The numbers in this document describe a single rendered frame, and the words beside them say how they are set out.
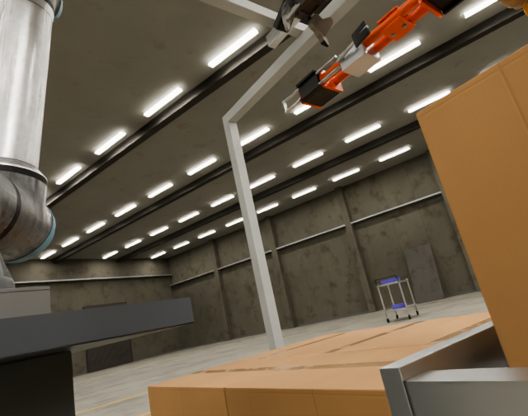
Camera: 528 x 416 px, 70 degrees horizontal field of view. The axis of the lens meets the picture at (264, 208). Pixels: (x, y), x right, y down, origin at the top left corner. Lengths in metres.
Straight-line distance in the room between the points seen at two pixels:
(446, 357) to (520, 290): 0.13
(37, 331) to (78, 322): 0.04
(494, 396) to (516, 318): 0.18
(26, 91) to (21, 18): 0.18
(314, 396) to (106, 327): 0.47
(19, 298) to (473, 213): 0.65
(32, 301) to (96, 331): 0.16
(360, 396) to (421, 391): 0.28
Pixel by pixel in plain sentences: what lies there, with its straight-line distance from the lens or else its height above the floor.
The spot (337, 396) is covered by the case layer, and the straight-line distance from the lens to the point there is 0.79.
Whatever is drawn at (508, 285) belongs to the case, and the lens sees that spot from 0.59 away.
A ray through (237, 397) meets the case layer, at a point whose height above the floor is 0.52.
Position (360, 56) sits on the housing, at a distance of 0.93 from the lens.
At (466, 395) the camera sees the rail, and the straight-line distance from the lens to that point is 0.46.
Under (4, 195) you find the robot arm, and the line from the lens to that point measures 0.77.
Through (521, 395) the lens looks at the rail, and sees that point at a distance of 0.43.
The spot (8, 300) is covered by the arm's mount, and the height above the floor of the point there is 0.79.
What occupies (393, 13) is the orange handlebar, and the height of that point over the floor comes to 1.23.
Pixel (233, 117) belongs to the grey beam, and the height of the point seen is 3.10.
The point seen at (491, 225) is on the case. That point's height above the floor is 0.75.
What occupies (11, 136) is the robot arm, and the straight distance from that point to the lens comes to 0.93.
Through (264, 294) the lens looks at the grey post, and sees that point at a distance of 4.21.
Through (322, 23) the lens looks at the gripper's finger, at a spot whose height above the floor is 1.42.
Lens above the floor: 0.69
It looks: 16 degrees up
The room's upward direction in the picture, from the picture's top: 13 degrees counter-clockwise
